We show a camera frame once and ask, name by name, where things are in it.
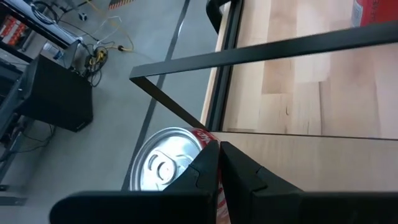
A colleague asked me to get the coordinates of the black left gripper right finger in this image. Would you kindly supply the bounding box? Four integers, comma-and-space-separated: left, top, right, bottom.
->
220, 141, 398, 224

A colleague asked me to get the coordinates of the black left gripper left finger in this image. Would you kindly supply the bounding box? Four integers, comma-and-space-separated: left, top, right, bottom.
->
49, 140, 220, 224

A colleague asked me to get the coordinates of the Coca-Cola Star Wars can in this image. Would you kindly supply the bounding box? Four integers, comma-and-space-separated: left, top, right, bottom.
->
129, 126, 231, 224

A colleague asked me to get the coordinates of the red soda can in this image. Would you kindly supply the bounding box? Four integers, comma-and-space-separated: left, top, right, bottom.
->
351, 0, 398, 28

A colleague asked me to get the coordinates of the black edged background desk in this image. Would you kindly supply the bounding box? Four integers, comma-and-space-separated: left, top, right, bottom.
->
0, 0, 82, 50

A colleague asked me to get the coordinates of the black aluminium table frame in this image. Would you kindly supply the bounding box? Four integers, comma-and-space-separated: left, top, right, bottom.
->
203, 0, 246, 133

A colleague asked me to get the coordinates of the yellow cable with plug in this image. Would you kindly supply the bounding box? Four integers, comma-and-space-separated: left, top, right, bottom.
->
85, 0, 135, 53

